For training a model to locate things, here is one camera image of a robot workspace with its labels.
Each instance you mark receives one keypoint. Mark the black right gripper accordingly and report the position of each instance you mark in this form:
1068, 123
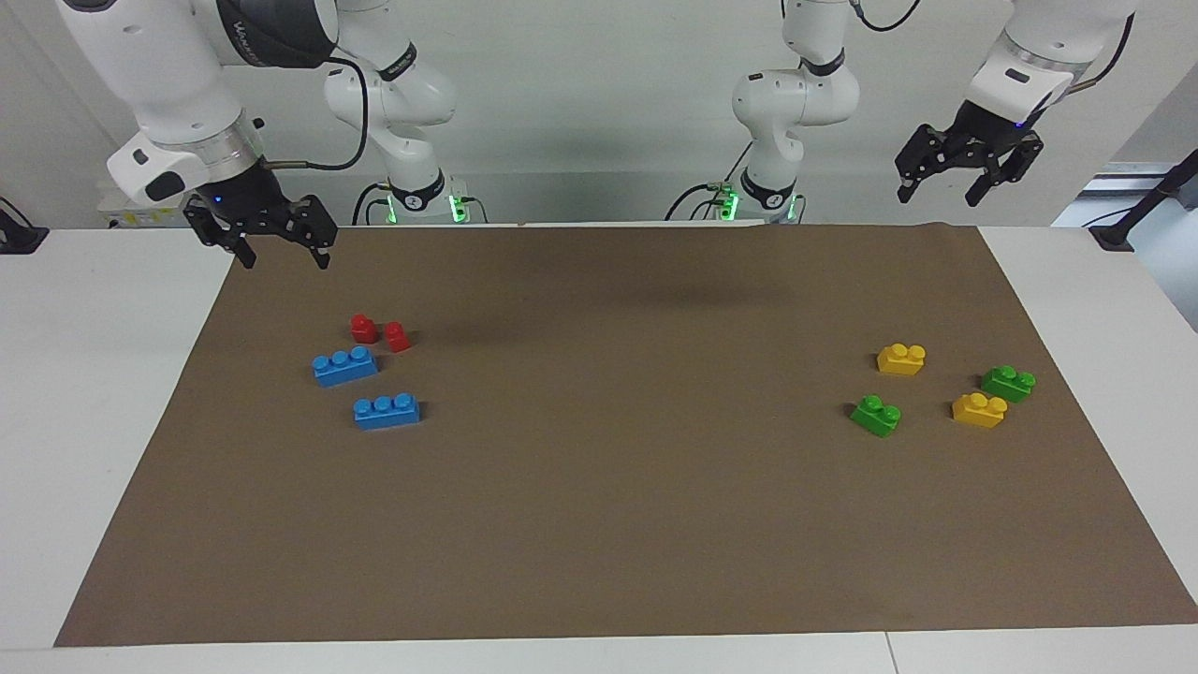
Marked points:
253, 201

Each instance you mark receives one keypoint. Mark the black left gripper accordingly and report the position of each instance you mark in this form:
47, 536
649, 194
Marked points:
987, 129

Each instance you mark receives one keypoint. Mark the blue three-stud toy block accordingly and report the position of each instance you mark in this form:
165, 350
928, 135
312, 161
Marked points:
386, 413
344, 367

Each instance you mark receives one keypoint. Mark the green two-stud toy block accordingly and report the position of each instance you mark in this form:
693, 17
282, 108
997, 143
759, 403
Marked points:
876, 417
1008, 384

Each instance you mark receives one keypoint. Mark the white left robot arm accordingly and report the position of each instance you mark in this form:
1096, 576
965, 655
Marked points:
796, 94

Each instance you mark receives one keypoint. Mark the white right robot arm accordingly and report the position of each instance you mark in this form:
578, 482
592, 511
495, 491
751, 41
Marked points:
140, 75

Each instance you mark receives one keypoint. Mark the red one-stud toy block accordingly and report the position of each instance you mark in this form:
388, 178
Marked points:
363, 329
398, 337

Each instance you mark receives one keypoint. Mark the yellow two-stud toy block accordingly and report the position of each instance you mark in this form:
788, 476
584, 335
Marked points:
979, 410
901, 359

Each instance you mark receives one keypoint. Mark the black table clamp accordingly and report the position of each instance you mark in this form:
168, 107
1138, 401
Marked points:
19, 236

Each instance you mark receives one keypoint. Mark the brown paper table mat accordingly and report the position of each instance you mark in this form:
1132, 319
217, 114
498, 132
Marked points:
599, 515

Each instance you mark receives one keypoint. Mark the black camera stand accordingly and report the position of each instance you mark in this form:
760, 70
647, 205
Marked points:
1146, 198

